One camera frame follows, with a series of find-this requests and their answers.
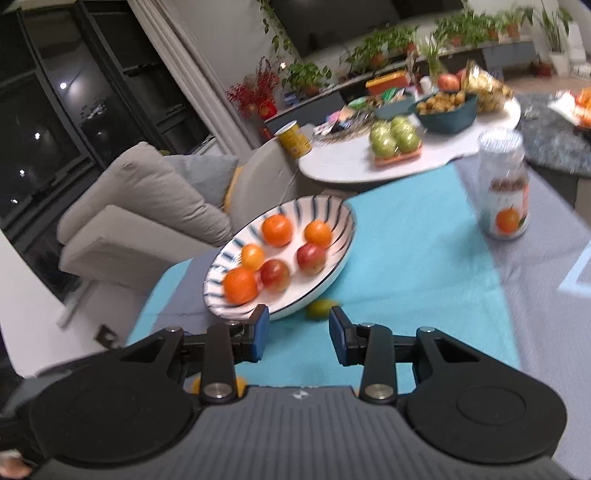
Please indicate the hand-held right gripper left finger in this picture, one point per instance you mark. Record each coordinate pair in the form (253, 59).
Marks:
(258, 334)

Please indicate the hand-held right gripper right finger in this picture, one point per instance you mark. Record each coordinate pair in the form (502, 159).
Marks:
(339, 334)

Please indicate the green kumquat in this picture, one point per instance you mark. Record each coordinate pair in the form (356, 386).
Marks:
(318, 308)

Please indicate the large yellow orange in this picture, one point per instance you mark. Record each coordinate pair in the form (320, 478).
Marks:
(241, 385)

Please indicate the small red apple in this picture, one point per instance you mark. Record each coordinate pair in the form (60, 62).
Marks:
(275, 274)
(310, 258)

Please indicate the blue striped white bowl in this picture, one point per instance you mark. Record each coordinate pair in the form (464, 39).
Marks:
(334, 221)

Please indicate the person's left hand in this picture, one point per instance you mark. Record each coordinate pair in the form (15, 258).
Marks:
(14, 467)

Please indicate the blue and grey table mat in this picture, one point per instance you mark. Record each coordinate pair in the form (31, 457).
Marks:
(415, 286)

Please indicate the yellow cushion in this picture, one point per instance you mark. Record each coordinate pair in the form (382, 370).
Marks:
(229, 189)

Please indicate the grey cushion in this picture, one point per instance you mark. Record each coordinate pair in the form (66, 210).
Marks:
(203, 175)

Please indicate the white round coffee table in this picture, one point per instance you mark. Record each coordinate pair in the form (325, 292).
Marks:
(332, 161)

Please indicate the beige sofa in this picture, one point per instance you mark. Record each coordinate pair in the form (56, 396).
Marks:
(138, 207)

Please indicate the yellow can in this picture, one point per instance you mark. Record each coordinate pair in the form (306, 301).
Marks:
(294, 138)

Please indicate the tray of green apples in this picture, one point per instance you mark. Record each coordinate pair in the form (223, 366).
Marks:
(395, 136)

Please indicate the glass tray with snacks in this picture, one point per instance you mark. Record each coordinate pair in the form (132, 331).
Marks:
(346, 122)

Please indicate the clear bottle with orange label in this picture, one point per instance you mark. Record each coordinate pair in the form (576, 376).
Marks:
(503, 194)

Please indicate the teal basket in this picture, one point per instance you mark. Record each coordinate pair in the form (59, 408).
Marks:
(392, 107)

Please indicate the dark teal bowl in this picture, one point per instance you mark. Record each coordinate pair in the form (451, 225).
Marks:
(448, 121)

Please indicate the red berry plant in pot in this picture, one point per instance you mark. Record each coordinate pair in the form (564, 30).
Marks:
(254, 92)

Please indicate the pile of longans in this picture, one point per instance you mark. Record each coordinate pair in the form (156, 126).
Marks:
(441, 101)

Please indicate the orange box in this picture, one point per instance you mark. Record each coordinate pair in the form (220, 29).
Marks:
(388, 83)

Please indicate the green potted plant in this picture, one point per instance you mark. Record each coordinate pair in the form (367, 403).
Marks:
(512, 21)
(455, 27)
(406, 39)
(374, 50)
(304, 76)

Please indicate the white curtain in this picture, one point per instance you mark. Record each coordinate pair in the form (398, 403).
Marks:
(184, 83)

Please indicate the small white cup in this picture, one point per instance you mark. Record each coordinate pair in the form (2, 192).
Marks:
(425, 85)

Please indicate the large red apple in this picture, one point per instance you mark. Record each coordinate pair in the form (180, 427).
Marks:
(448, 82)

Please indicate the bunch of bananas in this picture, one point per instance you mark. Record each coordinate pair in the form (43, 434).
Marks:
(487, 90)

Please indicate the dark window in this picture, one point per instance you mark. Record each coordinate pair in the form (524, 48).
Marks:
(69, 115)

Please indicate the glass vase with green plant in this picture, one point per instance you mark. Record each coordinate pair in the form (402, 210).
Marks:
(431, 60)

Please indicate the dark marble round table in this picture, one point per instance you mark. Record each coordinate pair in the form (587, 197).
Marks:
(549, 134)

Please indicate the green trailing vine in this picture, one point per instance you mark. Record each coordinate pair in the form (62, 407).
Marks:
(272, 27)

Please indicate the white paper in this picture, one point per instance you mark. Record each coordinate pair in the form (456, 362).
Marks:
(561, 104)

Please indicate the grey television cabinet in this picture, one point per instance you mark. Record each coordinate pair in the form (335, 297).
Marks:
(508, 53)

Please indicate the small red plant pot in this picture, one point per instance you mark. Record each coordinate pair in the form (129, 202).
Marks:
(542, 69)

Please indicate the tall plant in white pot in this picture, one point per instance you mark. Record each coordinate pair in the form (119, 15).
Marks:
(554, 32)

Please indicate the wall socket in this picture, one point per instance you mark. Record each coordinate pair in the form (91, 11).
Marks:
(107, 336)

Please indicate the black wall television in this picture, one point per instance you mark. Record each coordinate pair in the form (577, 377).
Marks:
(346, 18)

